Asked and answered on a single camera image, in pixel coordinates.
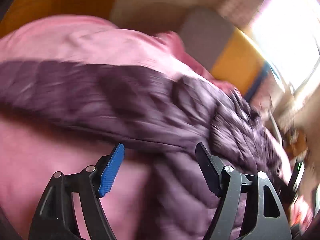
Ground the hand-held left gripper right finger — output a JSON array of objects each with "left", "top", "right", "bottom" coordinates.
[{"left": 195, "top": 142, "right": 293, "bottom": 240}]

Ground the large bright window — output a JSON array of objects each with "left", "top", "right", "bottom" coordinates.
[{"left": 250, "top": 0, "right": 320, "bottom": 90}]

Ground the purple down jacket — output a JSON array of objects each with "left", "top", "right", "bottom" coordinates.
[{"left": 0, "top": 60, "right": 293, "bottom": 240}]

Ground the grey yellow blue headboard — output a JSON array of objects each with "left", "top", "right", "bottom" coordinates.
[{"left": 179, "top": 6, "right": 273, "bottom": 100}]

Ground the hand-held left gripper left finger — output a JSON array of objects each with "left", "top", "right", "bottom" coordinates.
[{"left": 28, "top": 143, "right": 125, "bottom": 240}]

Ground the pink bed cover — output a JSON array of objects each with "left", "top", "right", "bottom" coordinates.
[{"left": 0, "top": 15, "right": 240, "bottom": 240}]

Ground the pink patterned curtain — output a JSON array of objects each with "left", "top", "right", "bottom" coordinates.
[{"left": 217, "top": 0, "right": 275, "bottom": 30}]

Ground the wooden wardrobe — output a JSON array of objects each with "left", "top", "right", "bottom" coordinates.
[{"left": 0, "top": 0, "right": 123, "bottom": 38}]

